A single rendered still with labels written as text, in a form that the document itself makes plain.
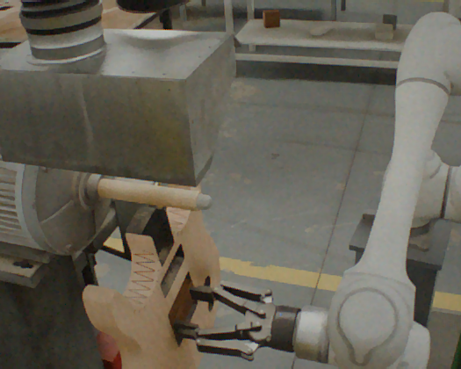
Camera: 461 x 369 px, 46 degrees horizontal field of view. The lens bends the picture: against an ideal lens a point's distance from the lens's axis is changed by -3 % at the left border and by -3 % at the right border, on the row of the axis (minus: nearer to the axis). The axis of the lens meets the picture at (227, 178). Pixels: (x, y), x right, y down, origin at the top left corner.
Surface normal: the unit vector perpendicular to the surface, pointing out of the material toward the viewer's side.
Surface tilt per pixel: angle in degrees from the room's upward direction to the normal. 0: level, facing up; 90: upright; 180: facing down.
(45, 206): 84
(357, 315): 43
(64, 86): 90
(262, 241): 0
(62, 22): 90
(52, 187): 86
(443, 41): 35
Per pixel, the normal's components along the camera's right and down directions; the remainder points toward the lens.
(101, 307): -0.33, 0.44
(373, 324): -0.29, -0.27
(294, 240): -0.07, -0.84
